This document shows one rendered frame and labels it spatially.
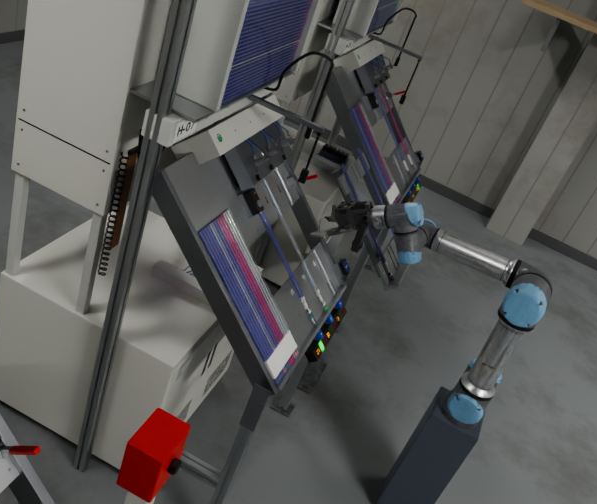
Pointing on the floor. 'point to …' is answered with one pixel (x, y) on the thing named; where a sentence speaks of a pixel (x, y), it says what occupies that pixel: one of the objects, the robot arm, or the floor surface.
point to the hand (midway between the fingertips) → (317, 227)
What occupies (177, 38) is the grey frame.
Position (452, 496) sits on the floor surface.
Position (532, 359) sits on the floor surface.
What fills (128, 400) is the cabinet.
